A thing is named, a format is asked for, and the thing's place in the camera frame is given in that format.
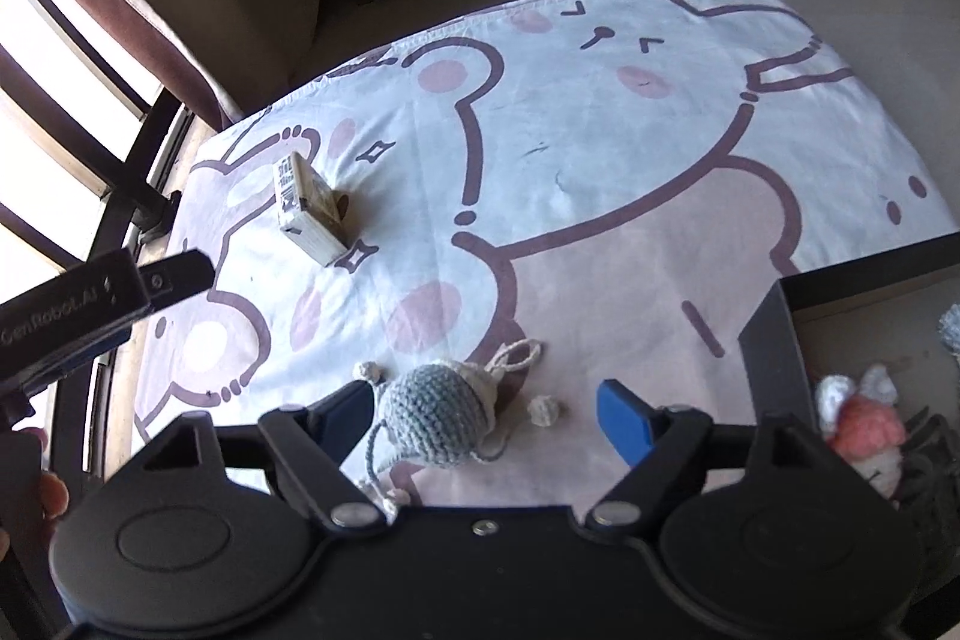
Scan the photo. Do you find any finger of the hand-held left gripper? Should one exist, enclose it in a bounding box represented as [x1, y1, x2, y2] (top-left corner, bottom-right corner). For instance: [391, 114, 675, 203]
[139, 248, 215, 315]

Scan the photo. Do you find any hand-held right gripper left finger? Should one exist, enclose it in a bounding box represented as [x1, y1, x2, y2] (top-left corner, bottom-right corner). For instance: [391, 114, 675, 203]
[142, 377, 387, 532]

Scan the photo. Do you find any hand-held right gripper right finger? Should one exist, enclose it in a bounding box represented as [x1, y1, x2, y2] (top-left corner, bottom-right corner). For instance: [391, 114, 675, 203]
[585, 379, 826, 532]

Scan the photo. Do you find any grey crochet mouse toy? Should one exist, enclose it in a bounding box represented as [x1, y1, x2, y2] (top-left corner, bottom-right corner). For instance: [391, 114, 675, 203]
[352, 340, 560, 521]

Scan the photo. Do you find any black storage box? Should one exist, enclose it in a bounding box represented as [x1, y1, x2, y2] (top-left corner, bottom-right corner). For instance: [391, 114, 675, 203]
[739, 233, 960, 536]

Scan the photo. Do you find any pink crochet doll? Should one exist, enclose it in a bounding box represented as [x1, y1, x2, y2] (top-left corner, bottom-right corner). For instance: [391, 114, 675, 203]
[814, 364, 908, 498]

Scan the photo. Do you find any person's left hand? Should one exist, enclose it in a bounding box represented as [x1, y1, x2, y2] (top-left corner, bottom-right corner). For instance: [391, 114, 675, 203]
[0, 426, 70, 562]

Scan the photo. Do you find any small cardboard box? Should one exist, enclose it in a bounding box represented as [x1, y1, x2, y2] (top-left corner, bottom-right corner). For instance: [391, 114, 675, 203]
[274, 151, 353, 268]

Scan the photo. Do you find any printed blanket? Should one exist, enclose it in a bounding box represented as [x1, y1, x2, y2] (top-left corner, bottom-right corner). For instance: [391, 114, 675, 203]
[131, 0, 960, 513]

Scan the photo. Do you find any black window frame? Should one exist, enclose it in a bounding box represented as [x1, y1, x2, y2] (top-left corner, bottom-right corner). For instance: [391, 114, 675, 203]
[0, 0, 200, 281]

